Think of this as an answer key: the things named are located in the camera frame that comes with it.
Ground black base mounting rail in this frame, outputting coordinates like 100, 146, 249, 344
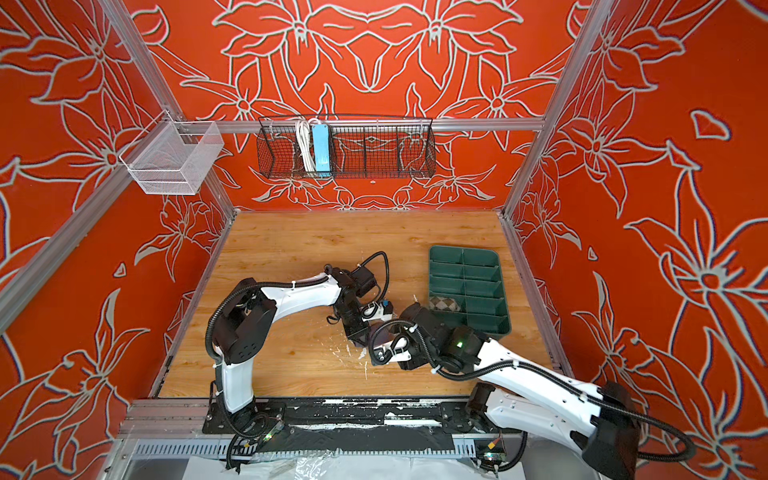
235, 396, 521, 435

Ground black wire wall basket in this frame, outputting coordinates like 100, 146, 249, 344
256, 115, 437, 180

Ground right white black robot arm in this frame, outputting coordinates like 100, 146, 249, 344
361, 302, 697, 479

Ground light blue box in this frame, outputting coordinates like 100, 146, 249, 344
312, 123, 331, 176

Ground white coiled cable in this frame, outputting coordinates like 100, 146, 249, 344
295, 119, 316, 174

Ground purple sock with yellow cuff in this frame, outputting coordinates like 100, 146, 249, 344
370, 345, 392, 366

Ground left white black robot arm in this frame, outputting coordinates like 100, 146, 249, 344
204, 251, 394, 439

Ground green compartment tray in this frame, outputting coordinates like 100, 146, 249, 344
428, 245, 511, 339

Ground clear plastic wall bin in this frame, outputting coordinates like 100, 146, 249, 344
119, 121, 224, 196

